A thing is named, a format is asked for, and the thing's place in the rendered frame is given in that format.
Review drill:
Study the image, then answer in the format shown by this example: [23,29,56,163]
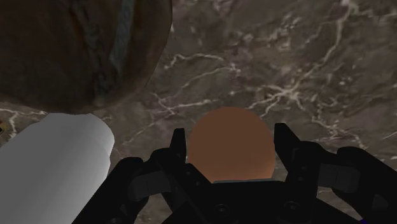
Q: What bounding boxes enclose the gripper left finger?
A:
[71,128,215,224]

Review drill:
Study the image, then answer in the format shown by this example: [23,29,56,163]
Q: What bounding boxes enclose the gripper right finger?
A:
[274,122,397,224]

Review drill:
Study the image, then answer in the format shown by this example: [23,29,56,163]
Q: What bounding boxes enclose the orange-brown ball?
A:
[188,106,276,184]

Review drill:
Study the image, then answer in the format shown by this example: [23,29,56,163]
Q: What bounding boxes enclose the white cylinder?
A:
[0,112,115,224]

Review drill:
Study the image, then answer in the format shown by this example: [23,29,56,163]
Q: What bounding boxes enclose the large brown round bowl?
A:
[0,0,173,115]

